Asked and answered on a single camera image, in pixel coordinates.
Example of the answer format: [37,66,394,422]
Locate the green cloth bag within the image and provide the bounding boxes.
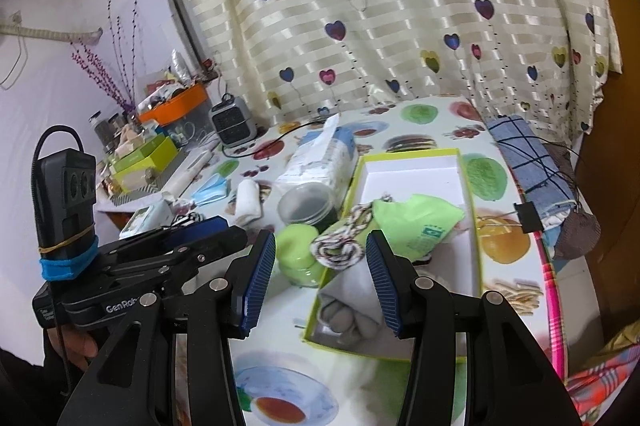
[373,194,466,261]

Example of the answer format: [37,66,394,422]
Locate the black white striped sock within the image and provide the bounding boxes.
[170,200,205,227]

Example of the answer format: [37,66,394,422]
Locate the person's left hand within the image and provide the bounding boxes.
[47,325,99,372]

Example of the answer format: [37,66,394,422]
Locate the wet wipes pack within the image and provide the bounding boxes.
[119,200,174,239]

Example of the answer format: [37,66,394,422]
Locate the zigzag pattern tray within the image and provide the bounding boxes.
[110,151,186,206]

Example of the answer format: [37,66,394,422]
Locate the blue face masks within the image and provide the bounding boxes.
[192,173,229,206]

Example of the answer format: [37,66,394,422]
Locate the rolled white paper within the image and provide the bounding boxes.
[160,148,213,198]

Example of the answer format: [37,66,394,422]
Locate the rolled white towel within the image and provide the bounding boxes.
[234,179,262,226]

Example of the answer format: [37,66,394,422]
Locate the green cardboard box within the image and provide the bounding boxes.
[113,135,178,185]

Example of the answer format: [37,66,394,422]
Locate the red plaid fabric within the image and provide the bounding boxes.
[566,322,639,425]

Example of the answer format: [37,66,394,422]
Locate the green lid jar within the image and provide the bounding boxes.
[276,224,324,287]

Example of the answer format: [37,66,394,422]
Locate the grey space heater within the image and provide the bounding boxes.
[209,93,257,147]

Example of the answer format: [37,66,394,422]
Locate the dark clear lid jar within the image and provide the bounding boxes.
[278,183,338,232]

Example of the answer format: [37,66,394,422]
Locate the glass jar with lid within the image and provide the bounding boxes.
[89,111,117,154]

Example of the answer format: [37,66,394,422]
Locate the orange storage tray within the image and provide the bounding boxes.
[139,84,208,126]

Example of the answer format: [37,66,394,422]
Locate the grey rolled socks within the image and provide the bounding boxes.
[317,261,384,347]

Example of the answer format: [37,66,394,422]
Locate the purple dried flower sprigs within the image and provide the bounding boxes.
[70,0,139,114]

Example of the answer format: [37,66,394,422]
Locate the black binder clip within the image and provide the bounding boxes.
[514,201,544,235]

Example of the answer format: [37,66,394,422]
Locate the white tissue pack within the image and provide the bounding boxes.
[273,114,358,206]

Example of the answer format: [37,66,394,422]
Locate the green edged white box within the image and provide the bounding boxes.
[304,149,480,361]

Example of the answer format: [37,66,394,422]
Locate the blue checked cloth roll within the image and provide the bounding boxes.
[487,116,577,231]

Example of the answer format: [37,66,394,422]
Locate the heart pattern curtain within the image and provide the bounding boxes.
[188,0,623,143]

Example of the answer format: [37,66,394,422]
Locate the black heater cable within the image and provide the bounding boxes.
[220,117,327,159]

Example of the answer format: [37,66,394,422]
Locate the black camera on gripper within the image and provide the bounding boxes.
[30,125,99,282]

